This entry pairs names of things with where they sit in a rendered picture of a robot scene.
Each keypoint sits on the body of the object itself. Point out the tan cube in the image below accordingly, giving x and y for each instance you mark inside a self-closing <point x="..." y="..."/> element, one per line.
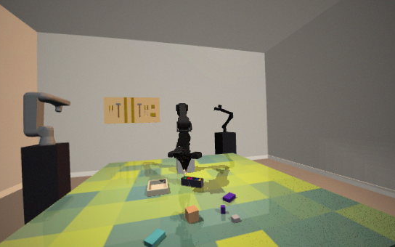
<point x="191" y="214"/>

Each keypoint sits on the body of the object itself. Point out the teal rectangular block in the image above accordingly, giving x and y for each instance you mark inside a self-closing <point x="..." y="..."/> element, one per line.
<point x="154" y="238"/>

